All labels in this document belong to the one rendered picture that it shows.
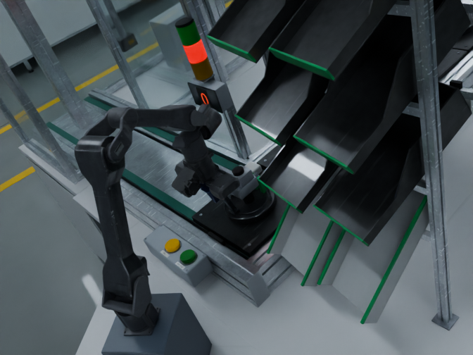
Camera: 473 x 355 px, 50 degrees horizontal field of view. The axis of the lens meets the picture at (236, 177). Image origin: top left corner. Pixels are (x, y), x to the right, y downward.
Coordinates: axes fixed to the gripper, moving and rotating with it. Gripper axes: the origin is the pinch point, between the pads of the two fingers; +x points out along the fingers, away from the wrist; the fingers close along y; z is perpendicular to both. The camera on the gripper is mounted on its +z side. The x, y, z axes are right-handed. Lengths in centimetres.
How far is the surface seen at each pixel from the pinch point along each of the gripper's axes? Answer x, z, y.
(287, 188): -10.6, -2.8, 26.5
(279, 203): 12.2, -13.2, 6.5
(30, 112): -9, 12, -82
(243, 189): 4.2, -7.3, 2.1
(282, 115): -27.7, -4.5, 29.1
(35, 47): -20, -6, -105
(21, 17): -31, -7, -105
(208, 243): 13.4, 6.4, -0.8
